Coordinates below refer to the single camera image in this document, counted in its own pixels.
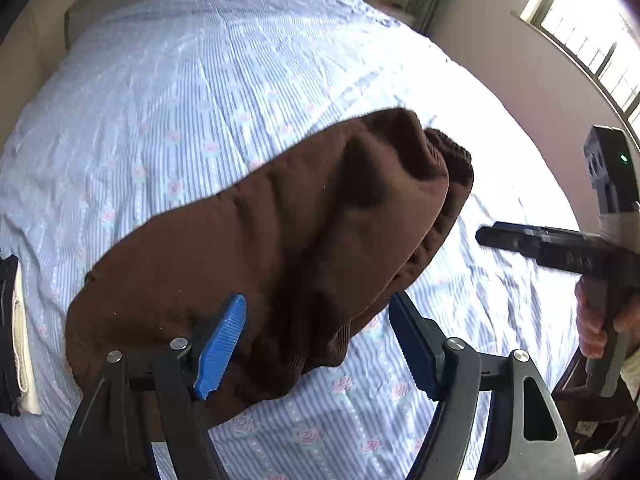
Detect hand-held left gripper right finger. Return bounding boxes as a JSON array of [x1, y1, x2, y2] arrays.
[[388, 291, 580, 480]]

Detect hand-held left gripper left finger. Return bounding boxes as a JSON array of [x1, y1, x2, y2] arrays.
[[55, 293, 248, 480]]

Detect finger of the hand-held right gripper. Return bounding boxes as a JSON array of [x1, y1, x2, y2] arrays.
[[475, 221, 546, 261]]

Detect brown pants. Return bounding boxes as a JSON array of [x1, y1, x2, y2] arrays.
[[64, 107, 475, 435]]

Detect person's right hand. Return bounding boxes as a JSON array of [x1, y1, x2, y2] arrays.
[[575, 280, 640, 360]]

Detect dark wooden furniture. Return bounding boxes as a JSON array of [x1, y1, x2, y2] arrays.
[[550, 345, 636, 456]]

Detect black and cream folded cloth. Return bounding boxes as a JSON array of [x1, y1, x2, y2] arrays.
[[0, 254, 44, 418]]

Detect floral striped bed sheet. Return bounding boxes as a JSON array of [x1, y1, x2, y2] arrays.
[[0, 0, 587, 480]]

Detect window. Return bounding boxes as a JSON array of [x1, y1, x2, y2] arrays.
[[511, 0, 640, 136]]

